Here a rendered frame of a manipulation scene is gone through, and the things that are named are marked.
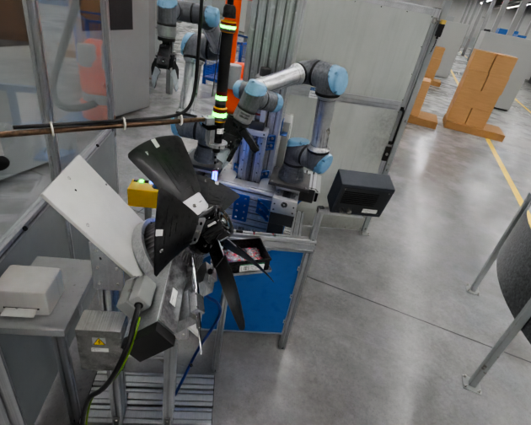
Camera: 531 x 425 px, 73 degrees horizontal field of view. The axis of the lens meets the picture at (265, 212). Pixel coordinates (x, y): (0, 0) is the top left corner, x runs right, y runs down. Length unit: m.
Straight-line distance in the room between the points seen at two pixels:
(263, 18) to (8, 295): 1.60
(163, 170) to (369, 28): 2.21
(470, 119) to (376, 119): 6.09
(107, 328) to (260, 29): 1.53
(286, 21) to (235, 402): 2.00
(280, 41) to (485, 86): 7.39
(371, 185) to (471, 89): 7.48
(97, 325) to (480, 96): 8.62
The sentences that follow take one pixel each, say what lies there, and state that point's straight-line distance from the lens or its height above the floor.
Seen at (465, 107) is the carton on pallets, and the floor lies 0.48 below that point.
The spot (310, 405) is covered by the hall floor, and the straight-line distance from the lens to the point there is 2.29.
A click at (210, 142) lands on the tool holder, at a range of 1.18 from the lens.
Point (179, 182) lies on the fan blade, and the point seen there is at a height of 1.32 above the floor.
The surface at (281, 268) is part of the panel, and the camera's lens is 1.98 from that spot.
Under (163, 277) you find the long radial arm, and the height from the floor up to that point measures 1.13.
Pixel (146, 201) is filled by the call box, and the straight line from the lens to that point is 1.72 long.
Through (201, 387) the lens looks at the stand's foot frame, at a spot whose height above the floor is 0.08.
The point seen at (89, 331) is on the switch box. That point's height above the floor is 0.83.
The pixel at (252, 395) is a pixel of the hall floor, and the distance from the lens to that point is 2.25.
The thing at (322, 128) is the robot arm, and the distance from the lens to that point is 1.80.
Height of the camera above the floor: 1.90
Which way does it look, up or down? 31 degrees down
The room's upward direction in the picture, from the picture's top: 11 degrees clockwise
